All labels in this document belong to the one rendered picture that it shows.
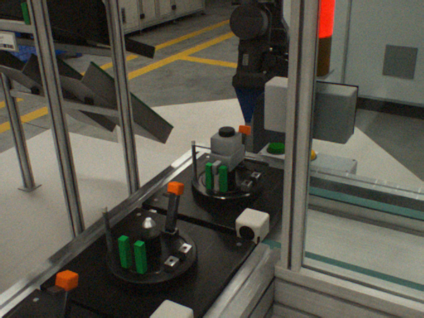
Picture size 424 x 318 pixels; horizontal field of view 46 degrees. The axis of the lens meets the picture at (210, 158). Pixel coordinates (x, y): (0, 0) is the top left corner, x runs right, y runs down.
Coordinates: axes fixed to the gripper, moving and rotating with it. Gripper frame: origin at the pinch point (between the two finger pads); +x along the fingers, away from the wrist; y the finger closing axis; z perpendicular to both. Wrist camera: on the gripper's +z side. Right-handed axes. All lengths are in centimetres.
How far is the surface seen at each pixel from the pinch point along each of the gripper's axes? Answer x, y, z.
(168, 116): 14, 62, -27
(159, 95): 41, 334, -85
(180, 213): 18.9, -12.3, -10.4
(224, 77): 25, 383, -34
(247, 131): 5.3, 0.5, 0.1
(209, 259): 21.4, -24.7, -3.6
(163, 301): 24.0, -34.1, -8.9
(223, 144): 6.5, -8.2, -3.8
